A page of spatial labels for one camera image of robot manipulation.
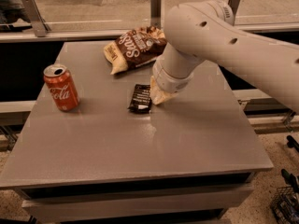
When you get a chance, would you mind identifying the red coca-cola can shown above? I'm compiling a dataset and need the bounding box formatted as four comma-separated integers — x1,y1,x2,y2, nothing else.
43,63,79,111

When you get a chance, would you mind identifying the brown white chip bag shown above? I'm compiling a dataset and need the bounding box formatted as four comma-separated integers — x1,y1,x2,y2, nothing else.
104,26,167,75

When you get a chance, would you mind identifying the black rxbar chocolate bar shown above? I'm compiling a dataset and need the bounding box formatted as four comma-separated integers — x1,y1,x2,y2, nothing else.
128,84,151,114

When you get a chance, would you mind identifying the grey table drawer unit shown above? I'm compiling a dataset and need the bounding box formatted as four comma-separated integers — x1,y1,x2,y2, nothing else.
22,181,253,224

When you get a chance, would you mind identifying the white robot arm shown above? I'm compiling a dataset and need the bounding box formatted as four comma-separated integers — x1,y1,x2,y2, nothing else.
150,0,299,113

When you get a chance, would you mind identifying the person sitting in background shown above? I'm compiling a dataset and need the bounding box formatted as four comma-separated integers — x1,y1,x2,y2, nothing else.
0,0,31,32

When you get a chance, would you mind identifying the black wire basket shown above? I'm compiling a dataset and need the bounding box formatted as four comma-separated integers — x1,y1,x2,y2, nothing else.
270,187,299,224

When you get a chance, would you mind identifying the middle metal railing bracket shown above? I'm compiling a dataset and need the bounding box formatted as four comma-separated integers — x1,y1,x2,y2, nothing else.
150,0,162,28

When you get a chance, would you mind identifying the left metal railing bracket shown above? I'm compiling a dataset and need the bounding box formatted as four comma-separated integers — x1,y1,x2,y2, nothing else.
21,0,48,37

